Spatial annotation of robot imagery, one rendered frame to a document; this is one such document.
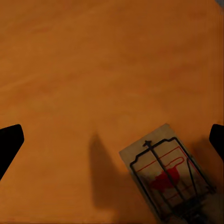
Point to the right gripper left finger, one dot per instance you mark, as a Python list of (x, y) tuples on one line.
[(11, 140)]

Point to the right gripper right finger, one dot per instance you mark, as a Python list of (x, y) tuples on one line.
[(217, 139)]

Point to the mousetrap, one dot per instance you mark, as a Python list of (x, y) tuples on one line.
[(175, 187)]

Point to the cabinet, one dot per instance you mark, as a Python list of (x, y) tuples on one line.
[(87, 78)]

